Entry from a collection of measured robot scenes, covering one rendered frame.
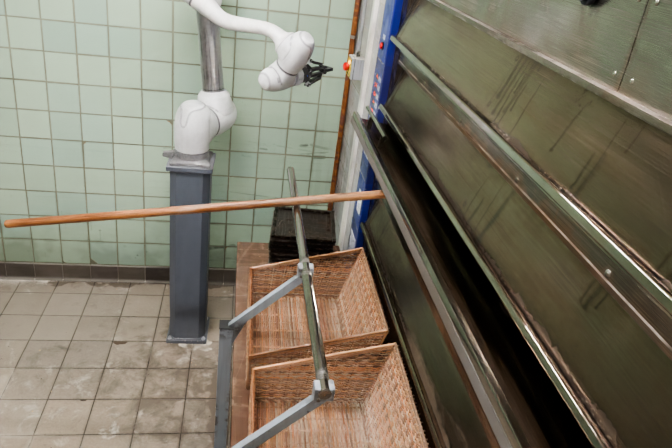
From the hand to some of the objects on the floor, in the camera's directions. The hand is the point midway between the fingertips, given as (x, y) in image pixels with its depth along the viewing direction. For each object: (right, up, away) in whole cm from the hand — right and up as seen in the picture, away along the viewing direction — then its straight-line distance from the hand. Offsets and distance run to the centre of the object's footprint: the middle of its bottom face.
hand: (326, 69), depth 270 cm
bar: (-33, -179, -42) cm, 187 cm away
